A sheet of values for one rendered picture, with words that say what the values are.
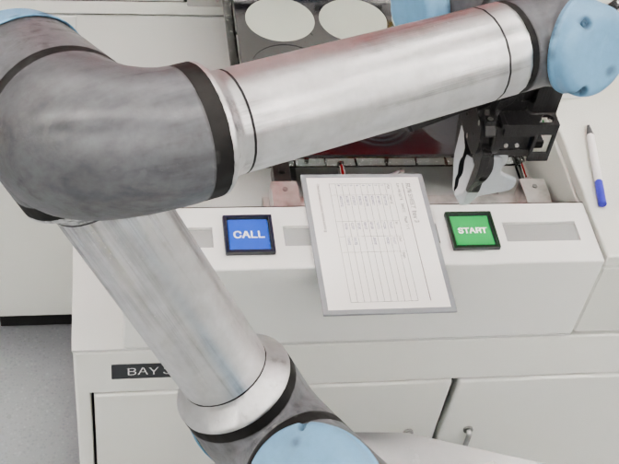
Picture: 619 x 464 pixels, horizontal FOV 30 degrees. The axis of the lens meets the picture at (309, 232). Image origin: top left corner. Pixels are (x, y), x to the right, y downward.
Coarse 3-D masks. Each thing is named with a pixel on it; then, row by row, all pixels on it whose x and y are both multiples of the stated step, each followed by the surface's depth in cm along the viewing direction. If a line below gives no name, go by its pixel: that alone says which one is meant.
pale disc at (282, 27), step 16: (272, 0) 169; (288, 0) 170; (256, 16) 166; (272, 16) 167; (288, 16) 167; (304, 16) 168; (256, 32) 164; (272, 32) 164; (288, 32) 165; (304, 32) 165
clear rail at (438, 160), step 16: (304, 160) 147; (320, 160) 148; (336, 160) 148; (352, 160) 148; (368, 160) 149; (384, 160) 149; (400, 160) 149; (416, 160) 150; (432, 160) 150; (448, 160) 150; (512, 160) 152
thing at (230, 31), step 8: (224, 0) 168; (224, 8) 167; (232, 8) 167; (224, 16) 166; (232, 16) 165; (232, 24) 164; (232, 32) 163; (232, 40) 162; (232, 48) 160; (232, 56) 159; (232, 64) 158
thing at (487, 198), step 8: (264, 200) 145; (432, 200) 148; (440, 200) 148; (448, 200) 148; (456, 200) 149; (480, 200) 149; (488, 200) 149; (496, 200) 149; (504, 200) 150; (512, 200) 150
